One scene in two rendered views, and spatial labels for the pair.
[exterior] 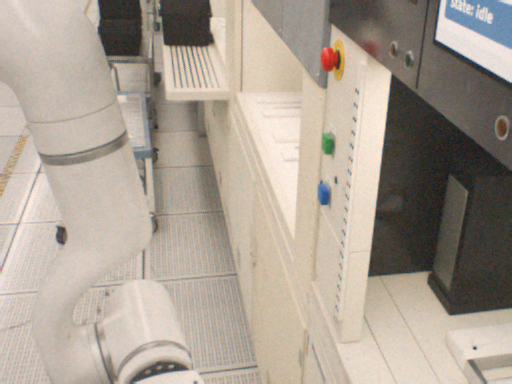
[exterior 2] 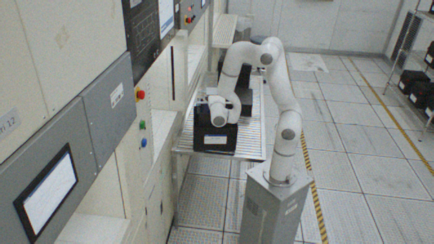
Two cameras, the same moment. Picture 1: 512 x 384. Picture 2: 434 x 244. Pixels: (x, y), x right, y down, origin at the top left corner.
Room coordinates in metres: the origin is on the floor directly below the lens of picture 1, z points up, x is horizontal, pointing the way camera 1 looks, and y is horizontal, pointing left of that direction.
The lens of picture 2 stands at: (1.93, 0.73, 1.95)
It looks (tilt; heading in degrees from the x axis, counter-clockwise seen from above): 32 degrees down; 202
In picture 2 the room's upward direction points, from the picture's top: 3 degrees clockwise
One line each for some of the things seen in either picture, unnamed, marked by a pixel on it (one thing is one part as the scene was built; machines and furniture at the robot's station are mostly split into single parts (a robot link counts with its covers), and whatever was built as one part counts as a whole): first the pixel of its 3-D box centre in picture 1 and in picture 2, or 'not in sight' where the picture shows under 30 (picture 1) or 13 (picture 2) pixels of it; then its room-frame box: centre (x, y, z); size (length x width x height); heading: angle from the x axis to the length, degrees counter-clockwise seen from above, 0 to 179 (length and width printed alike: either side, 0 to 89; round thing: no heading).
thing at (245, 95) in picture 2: not in sight; (234, 99); (-0.11, 0.07, 0.83); 0.29 x 0.29 x 0.13; 17
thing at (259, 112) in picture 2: not in sight; (223, 143); (-0.10, 0.01, 0.38); 1.30 x 0.60 x 0.76; 17
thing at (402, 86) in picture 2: not in sight; (413, 82); (-2.61, 1.73, 0.31); 0.30 x 0.28 x 0.26; 14
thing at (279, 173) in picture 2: not in sight; (281, 162); (0.54, 0.59, 0.85); 0.19 x 0.19 x 0.18
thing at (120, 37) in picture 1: (119, 33); not in sight; (4.26, 1.55, 0.59); 0.30 x 0.28 x 0.26; 17
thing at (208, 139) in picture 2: not in sight; (214, 127); (0.37, 0.10, 0.85); 0.28 x 0.28 x 0.17; 26
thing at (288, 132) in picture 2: not in sight; (287, 135); (0.57, 0.59, 1.07); 0.19 x 0.12 x 0.24; 7
